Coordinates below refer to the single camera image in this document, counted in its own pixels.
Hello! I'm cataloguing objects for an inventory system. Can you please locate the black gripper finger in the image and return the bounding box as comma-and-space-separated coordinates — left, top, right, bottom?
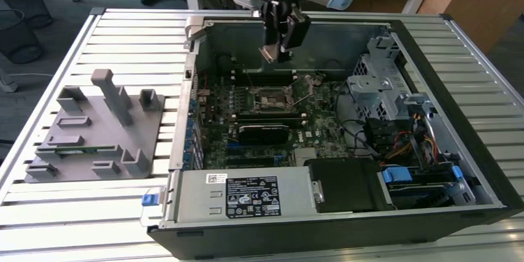
281, 15, 311, 52
261, 0, 287, 49

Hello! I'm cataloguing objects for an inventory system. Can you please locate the silver CPU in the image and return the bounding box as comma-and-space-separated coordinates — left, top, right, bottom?
257, 44, 293, 64

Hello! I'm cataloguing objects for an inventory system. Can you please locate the metal socket cover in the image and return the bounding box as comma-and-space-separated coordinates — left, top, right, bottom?
285, 73, 321, 111

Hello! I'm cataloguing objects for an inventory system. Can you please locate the CPU socket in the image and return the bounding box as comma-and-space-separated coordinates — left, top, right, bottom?
252, 85, 296, 113

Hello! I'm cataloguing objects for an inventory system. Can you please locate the silver drive cage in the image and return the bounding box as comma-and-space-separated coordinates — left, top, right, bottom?
347, 36, 435, 121

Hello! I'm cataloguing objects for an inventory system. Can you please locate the green RAM stick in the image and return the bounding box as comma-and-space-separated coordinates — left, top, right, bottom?
52, 144, 115, 156
236, 118, 307, 128

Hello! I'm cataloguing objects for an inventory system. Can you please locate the green motherboard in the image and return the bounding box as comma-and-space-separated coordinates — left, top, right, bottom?
191, 70, 380, 171

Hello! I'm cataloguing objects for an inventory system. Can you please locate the small graphics card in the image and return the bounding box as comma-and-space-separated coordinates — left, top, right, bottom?
237, 124, 289, 145

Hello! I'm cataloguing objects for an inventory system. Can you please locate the silver heat sink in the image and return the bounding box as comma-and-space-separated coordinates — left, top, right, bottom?
293, 148, 319, 164

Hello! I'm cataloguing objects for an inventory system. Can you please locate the grey parts rack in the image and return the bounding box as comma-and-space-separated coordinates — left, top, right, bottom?
23, 68, 167, 185

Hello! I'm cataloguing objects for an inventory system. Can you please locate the blue disk carrier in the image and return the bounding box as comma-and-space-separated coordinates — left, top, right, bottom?
380, 166, 413, 188

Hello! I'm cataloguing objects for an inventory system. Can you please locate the black mesh waste bin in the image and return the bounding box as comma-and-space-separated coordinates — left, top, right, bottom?
12, 0, 55, 29
0, 9, 45, 65

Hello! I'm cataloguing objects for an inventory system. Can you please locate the silver power supply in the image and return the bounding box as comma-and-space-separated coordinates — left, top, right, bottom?
161, 166, 320, 225

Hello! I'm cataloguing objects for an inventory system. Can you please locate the black hard disk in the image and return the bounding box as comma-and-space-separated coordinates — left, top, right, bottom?
387, 182, 453, 210

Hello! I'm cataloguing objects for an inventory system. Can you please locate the white table foot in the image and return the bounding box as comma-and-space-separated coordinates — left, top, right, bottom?
0, 67, 20, 93

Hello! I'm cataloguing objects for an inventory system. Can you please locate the black PC case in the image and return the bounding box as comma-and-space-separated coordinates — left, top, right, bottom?
139, 15, 524, 261

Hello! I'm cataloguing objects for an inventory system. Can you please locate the black plastic bracket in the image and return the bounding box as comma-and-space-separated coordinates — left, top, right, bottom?
365, 118, 407, 156

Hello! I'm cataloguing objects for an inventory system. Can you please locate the orange power wire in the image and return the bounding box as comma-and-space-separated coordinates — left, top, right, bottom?
379, 142, 412, 164

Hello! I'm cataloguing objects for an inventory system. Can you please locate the yellow power wire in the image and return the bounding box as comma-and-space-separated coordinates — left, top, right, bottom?
423, 134, 436, 166

